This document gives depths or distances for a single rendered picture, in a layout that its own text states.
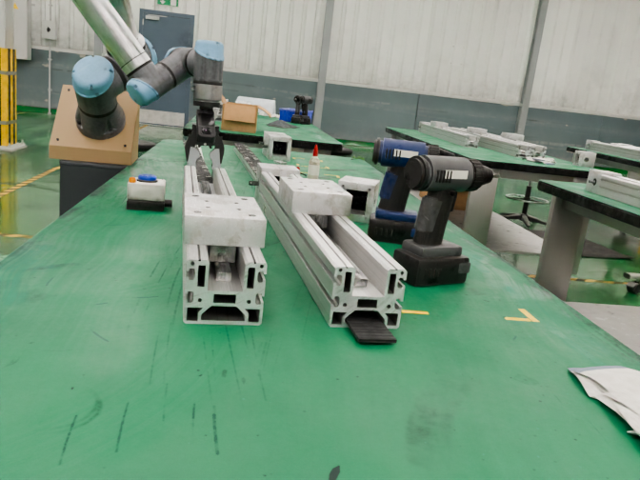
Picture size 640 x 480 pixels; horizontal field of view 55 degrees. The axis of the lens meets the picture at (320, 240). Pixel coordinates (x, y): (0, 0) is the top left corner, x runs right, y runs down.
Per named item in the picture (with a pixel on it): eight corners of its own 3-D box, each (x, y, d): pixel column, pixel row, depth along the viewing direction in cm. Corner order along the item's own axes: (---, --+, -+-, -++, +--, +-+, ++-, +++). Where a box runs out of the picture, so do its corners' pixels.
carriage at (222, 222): (181, 233, 99) (184, 191, 97) (250, 237, 101) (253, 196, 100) (181, 263, 84) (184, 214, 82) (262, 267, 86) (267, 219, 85)
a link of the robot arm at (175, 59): (148, 60, 166) (171, 62, 159) (178, 41, 172) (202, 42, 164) (161, 87, 171) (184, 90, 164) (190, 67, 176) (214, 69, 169)
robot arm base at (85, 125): (69, 132, 194) (63, 112, 185) (85, 97, 201) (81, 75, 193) (116, 144, 195) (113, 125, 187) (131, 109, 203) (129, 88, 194)
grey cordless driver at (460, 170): (383, 274, 110) (401, 150, 105) (466, 269, 120) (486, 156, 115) (410, 289, 104) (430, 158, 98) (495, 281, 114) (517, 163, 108)
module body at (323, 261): (258, 204, 158) (261, 171, 156) (296, 207, 161) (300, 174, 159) (328, 327, 83) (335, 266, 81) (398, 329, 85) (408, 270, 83)
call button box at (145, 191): (129, 202, 144) (130, 175, 142) (171, 205, 146) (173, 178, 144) (126, 210, 136) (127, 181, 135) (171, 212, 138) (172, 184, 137)
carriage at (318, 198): (276, 209, 127) (279, 175, 125) (329, 212, 129) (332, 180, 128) (289, 228, 112) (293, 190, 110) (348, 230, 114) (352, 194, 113)
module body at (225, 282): (182, 199, 154) (184, 165, 152) (222, 202, 156) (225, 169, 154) (183, 323, 79) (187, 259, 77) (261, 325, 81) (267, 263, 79)
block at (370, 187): (331, 210, 162) (336, 173, 160) (374, 216, 160) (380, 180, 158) (324, 216, 153) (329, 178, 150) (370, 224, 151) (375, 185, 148)
